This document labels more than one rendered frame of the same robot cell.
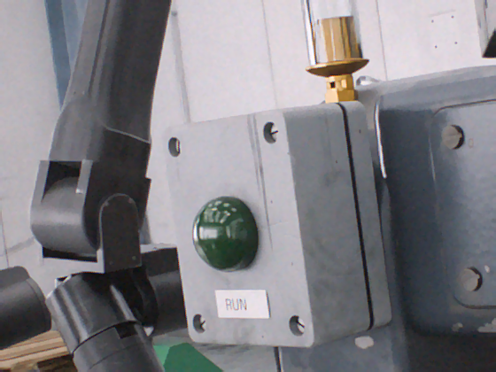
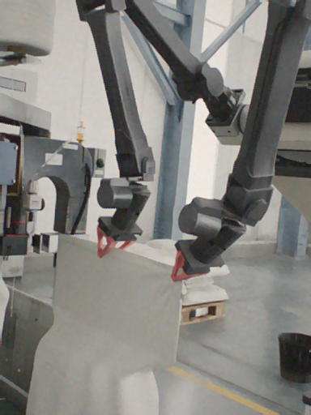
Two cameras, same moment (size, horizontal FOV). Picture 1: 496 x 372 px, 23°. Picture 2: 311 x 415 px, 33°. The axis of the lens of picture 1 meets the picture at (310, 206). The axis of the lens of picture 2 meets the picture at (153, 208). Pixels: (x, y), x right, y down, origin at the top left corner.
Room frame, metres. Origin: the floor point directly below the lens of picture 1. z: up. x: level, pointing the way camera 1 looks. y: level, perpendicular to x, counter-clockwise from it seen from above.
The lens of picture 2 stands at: (2.13, 0.21, 1.27)
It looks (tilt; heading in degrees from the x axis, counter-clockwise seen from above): 4 degrees down; 180
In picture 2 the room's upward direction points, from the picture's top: 5 degrees clockwise
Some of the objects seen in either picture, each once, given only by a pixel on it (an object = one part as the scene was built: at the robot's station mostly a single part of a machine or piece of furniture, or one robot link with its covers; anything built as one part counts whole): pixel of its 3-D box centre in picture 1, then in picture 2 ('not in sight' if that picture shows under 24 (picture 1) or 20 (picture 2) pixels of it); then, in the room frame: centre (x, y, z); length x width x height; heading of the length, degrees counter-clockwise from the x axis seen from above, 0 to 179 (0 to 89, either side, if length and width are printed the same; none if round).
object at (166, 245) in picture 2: not in sight; (178, 250); (-2.86, 0.50, 0.56); 0.67 x 0.43 x 0.15; 44
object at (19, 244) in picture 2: not in sight; (10, 244); (0.68, -0.17, 1.04); 0.08 x 0.06 x 0.05; 134
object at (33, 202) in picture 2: not in sight; (32, 209); (0.71, -0.11, 1.14); 0.05 x 0.04 x 0.16; 134
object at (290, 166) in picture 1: (275, 224); (92, 162); (0.49, 0.02, 1.29); 0.08 x 0.05 x 0.09; 44
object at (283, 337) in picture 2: not in sight; (298, 357); (-1.36, 1.29, 0.13); 0.30 x 0.30 x 0.26
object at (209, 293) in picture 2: not in sight; (191, 293); (-2.70, 0.65, 0.20); 0.67 x 0.43 x 0.15; 134
